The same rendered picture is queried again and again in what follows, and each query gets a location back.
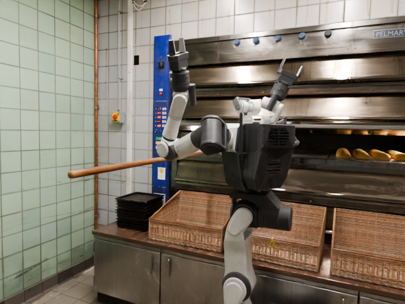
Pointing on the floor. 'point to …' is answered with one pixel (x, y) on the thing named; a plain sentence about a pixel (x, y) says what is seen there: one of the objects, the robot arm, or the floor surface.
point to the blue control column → (161, 76)
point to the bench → (211, 275)
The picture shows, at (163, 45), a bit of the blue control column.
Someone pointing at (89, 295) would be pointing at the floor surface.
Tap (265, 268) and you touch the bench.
